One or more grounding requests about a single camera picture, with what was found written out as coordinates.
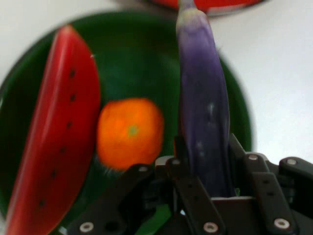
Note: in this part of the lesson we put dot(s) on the dark green round plate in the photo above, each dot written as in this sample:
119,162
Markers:
137,61

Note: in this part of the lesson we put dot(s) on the orange toy tangerine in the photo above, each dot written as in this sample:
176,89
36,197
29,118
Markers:
127,132

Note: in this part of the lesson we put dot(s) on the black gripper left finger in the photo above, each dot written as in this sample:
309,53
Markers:
137,195

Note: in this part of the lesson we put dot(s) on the purple toy eggplant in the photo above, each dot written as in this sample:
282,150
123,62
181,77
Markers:
203,98

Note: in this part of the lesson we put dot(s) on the red toy watermelon slice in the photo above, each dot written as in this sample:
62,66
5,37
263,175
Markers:
58,127

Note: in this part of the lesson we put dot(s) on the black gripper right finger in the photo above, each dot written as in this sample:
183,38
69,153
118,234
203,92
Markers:
271,191

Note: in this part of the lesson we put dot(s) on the red round plate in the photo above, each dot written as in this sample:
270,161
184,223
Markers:
220,6

